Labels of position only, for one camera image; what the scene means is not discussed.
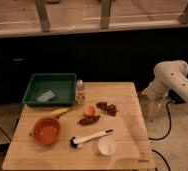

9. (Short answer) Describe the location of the wooden cutting board table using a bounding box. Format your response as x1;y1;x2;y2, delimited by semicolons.
2;82;155;171

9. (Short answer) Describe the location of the yellow banana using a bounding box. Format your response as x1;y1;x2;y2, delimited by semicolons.
49;107;70;117

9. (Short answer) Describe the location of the dark purple grape bunch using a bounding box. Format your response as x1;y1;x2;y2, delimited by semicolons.
96;102;117;116

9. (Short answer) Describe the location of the dark red chili pepper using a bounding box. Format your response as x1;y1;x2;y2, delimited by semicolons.
78;115;100;125

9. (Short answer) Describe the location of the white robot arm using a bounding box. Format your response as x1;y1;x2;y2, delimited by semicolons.
142;60;188;119

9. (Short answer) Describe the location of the red orange bowl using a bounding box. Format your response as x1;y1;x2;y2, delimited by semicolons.
31;117;61;145

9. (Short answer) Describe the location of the grey sponge in tray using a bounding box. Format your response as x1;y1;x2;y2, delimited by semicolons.
37;90;55;102

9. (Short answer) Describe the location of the small clear spice bottle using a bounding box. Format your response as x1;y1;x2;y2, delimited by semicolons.
76;79;85;104

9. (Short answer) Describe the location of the green plastic tray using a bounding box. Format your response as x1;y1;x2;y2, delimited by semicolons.
22;73;76;107

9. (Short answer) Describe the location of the orange round fruit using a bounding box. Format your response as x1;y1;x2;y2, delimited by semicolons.
83;105;95;117

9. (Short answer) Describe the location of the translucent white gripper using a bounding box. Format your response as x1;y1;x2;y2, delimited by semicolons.
147;97;163;119

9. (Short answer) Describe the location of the white plastic cup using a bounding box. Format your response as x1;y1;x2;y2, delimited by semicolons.
98;136;116;156

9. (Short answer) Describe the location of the white black dish brush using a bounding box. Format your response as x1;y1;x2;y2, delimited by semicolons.
70;129;113;148

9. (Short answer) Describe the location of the black power cable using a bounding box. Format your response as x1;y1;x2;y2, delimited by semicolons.
148;99;175;171

